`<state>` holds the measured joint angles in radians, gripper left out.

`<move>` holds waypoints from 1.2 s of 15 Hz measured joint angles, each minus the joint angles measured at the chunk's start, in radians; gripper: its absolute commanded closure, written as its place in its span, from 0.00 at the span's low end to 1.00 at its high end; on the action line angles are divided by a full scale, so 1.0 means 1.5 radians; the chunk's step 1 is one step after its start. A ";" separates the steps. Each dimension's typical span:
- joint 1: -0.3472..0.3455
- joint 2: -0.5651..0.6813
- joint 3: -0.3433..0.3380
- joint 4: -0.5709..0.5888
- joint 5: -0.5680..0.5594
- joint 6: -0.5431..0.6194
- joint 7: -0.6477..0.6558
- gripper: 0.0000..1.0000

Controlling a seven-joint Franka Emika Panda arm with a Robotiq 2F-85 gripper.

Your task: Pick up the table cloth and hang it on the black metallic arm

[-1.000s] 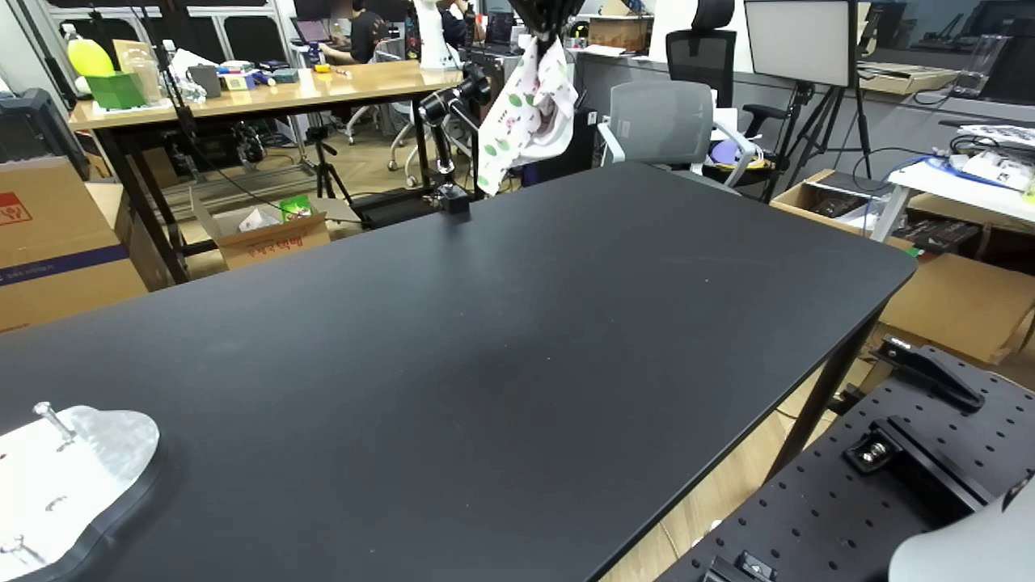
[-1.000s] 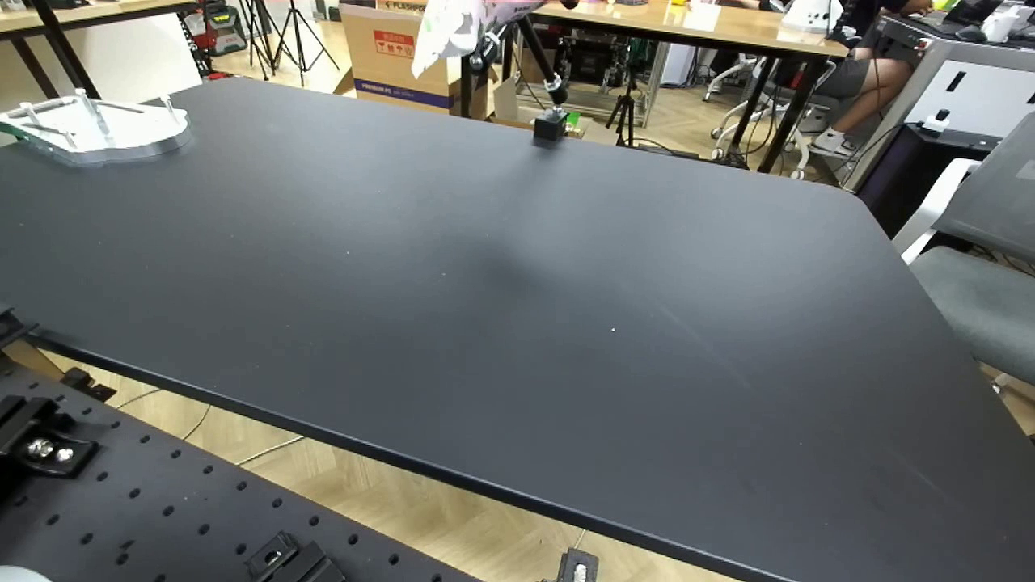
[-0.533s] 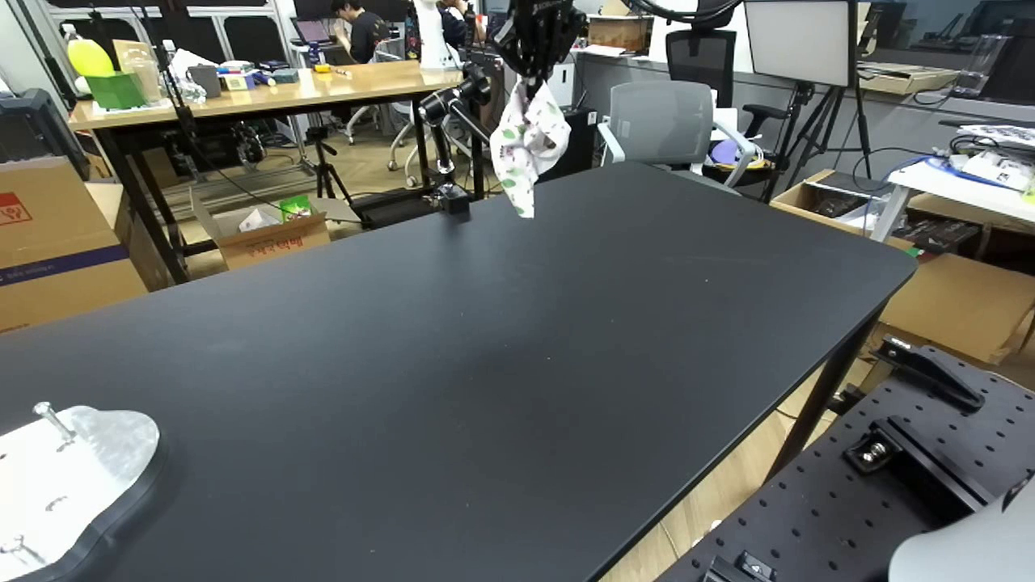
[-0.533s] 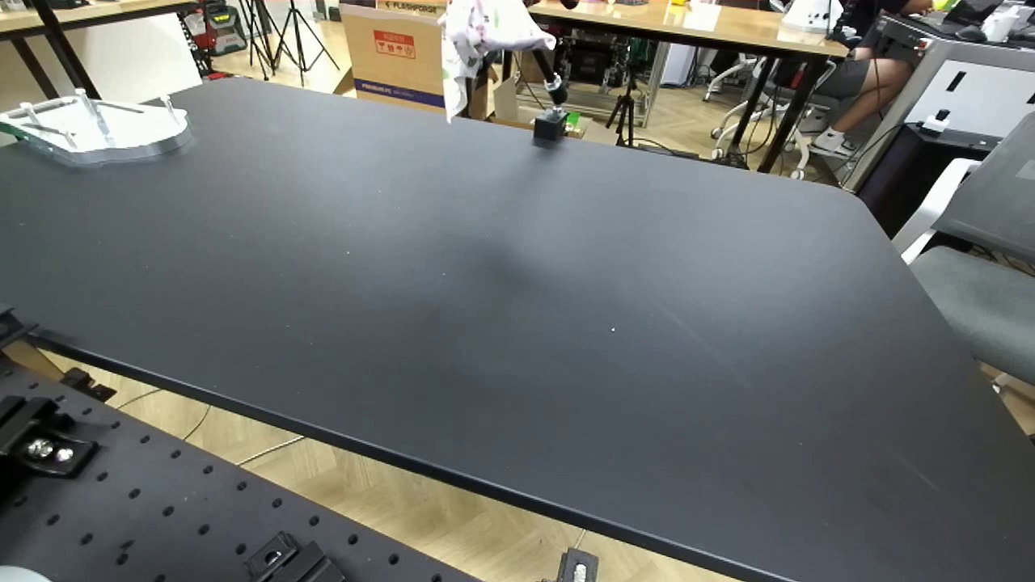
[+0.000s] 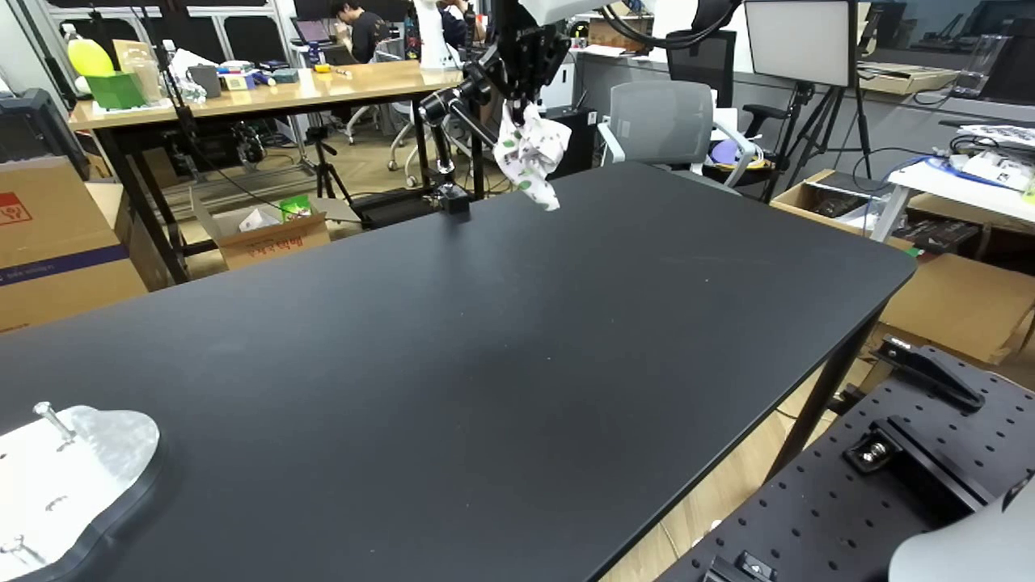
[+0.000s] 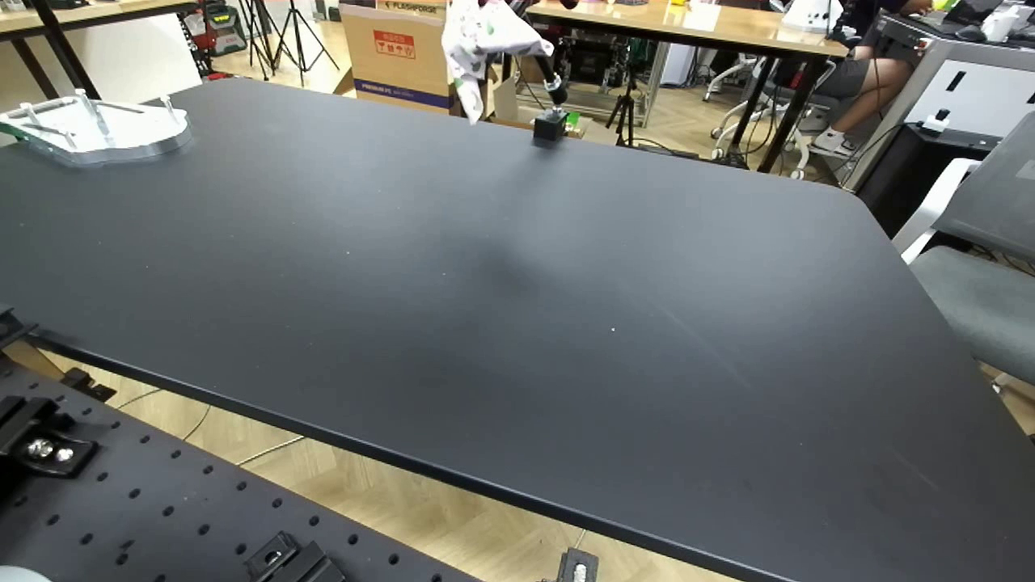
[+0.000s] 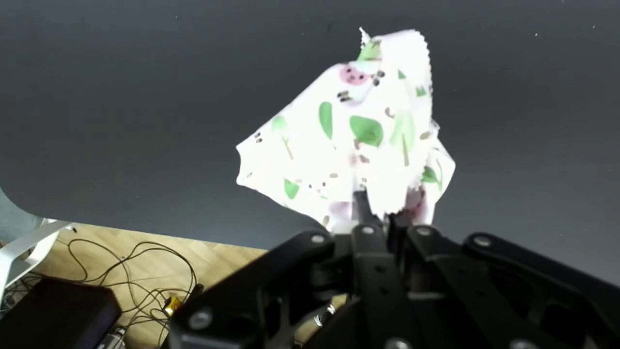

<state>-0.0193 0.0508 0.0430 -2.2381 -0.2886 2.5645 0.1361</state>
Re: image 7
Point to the black box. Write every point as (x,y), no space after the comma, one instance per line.
(54,318)

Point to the white patterned table cloth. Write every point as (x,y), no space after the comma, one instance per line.
(360,128)

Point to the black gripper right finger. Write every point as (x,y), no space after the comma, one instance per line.
(452,283)

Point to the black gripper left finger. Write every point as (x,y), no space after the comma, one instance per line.
(370,277)

